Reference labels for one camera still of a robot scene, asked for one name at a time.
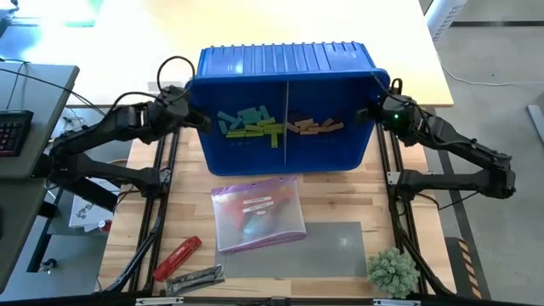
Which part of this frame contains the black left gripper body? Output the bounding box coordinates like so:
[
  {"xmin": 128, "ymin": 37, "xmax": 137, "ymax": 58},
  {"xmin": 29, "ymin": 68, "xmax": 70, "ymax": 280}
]
[{"xmin": 148, "ymin": 84, "xmax": 192, "ymax": 137}]

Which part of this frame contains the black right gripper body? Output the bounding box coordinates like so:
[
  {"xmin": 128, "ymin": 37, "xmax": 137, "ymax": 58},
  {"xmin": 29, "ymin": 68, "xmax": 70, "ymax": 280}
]
[{"xmin": 373, "ymin": 93, "xmax": 426, "ymax": 137}]

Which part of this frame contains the grey metal stand leg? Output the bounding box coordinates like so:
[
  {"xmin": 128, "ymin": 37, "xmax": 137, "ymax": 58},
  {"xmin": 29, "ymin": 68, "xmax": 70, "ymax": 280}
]
[{"xmin": 526, "ymin": 104, "xmax": 544, "ymax": 145}]

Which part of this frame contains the white metal table leg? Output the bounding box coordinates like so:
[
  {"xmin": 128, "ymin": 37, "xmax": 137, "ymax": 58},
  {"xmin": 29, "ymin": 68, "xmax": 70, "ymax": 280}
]
[{"xmin": 424, "ymin": 0, "xmax": 468, "ymax": 43}]

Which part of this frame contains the grey floor cable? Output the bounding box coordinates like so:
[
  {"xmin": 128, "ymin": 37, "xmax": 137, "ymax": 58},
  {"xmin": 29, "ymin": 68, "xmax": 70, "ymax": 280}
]
[{"xmin": 439, "ymin": 62, "xmax": 544, "ymax": 88}]

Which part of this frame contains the grey side desk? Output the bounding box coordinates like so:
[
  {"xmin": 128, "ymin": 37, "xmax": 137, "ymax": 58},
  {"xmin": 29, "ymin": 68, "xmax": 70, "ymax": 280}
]
[{"xmin": 0, "ymin": 61, "xmax": 81, "ymax": 294}]

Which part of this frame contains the red tool handle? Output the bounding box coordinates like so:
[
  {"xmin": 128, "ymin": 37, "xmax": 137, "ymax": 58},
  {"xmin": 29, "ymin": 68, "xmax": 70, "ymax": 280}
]
[{"xmin": 152, "ymin": 235, "xmax": 203, "ymax": 283}]

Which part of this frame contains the blue plastic bin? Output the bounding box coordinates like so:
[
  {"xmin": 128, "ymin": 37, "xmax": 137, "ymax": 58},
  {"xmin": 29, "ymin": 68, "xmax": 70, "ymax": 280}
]
[{"xmin": 185, "ymin": 41, "xmax": 392, "ymax": 178}]

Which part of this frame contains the green artificial plant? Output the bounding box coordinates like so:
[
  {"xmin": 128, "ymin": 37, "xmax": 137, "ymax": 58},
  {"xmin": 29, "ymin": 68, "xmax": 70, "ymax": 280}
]
[{"xmin": 366, "ymin": 247, "xmax": 421, "ymax": 300}]

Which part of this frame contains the black keyboard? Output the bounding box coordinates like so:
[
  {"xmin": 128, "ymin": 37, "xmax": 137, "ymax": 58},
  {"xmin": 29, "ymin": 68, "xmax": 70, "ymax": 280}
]
[{"xmin": 0, "ymin": 109, "xmax": 35, "ymax": 158}]

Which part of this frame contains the black desk cable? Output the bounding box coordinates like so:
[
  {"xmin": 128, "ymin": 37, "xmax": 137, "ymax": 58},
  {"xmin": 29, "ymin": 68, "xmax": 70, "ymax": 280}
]
[{"xmin": 0, "ymin": 65, "xmax": 107, "ymax": 116}]

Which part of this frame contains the black caster wheel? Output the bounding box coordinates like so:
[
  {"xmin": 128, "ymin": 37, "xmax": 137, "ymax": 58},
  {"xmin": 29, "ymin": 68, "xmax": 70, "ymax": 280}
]
[{"xmin": 37, "ymin": 257, "xmax": 60, "ymax": 274}]

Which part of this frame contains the black desk beam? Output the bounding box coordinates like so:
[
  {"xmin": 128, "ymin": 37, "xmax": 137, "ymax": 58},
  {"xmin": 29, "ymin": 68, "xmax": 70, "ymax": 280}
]
[{"xmin": 31, "ymin": 163, "xmax": 119, "ymax": 213}]

